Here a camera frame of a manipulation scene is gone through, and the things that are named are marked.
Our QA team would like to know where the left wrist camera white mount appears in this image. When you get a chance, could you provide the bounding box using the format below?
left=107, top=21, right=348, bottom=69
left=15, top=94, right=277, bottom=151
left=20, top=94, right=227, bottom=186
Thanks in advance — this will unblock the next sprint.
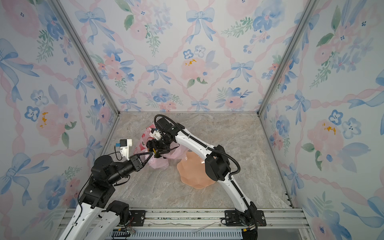
left=115, top=139, right=133, bottom=161

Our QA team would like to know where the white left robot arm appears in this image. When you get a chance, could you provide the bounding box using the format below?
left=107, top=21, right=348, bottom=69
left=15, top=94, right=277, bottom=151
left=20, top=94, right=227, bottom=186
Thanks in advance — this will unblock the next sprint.
left=59, top=152, right=153, bottom=240

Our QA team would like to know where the pink scalloped fruit plate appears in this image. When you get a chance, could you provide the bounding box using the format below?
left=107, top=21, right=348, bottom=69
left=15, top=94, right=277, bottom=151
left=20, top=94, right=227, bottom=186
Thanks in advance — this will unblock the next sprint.
left=177, top=152, right=215, bottom=190

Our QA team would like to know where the aluminium corner post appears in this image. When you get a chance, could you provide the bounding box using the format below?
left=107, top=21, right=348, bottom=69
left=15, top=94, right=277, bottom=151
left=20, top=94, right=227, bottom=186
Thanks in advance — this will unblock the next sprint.
left=257, top=0, right=318, bottom=117
left=48, top=0, right=120, bottom=116

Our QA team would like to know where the aluminium corner post right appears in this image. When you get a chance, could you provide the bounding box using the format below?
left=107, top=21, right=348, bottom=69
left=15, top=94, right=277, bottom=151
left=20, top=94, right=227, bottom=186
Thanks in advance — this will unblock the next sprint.
left=257, top=0, right=318, bottom=117

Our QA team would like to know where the black corrugated cable right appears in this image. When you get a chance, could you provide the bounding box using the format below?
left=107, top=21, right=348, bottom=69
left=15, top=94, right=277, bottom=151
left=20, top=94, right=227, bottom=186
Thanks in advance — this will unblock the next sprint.
left=153, top=114, right=241, bottom=181

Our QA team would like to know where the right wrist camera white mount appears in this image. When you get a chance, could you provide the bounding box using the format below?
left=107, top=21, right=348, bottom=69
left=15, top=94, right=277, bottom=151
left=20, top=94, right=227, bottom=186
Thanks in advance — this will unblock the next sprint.
left=150, top=128, right=162, bottom=140

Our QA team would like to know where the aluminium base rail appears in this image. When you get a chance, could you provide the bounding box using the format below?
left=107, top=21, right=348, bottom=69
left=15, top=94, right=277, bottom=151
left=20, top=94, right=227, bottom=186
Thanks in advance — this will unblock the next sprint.
left=58, top=207, right=316, bottom=240

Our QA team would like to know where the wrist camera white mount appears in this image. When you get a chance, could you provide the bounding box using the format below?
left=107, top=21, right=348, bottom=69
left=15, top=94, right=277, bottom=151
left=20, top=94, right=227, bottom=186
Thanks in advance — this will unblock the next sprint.
left=115, top=139, right=133, bottom=161
left=150, top=128, right=162, bottom=140

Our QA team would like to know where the pink plastic bag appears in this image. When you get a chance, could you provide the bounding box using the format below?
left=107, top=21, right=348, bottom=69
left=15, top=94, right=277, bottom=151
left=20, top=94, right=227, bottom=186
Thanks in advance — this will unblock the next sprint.
left=134, top=124, right=188, bottom=170

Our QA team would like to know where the aluminium corner post left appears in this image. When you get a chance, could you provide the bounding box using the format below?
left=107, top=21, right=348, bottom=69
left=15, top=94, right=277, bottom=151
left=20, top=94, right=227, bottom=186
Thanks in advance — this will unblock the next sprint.
left=48, top=0, right=120, bottom=116

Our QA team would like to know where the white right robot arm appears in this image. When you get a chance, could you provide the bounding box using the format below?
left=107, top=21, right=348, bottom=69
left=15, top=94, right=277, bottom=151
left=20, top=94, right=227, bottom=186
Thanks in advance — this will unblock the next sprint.
left=147, top=114, right=258, bottom=228

